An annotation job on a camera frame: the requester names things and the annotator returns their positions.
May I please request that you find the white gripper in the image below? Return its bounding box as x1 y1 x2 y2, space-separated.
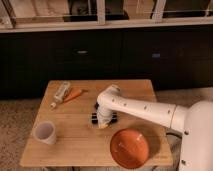
97 107 113 129

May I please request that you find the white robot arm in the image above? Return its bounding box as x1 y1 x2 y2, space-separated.
97 84 213 171

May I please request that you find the orange carrot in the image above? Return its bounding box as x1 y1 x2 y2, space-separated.
64 89 84 102

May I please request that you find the wooden table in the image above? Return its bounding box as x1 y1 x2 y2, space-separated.
20 80 173 167

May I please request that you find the clear plastic bottle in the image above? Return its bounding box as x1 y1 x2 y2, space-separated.
51 81 71 108

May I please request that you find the white plastic cup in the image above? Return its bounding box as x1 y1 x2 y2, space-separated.
33 121 56 145

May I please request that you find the dark cabinet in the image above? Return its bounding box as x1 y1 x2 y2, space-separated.
0 26 213 99

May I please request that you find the white window frame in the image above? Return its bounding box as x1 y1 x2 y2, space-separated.
0 0 213 32

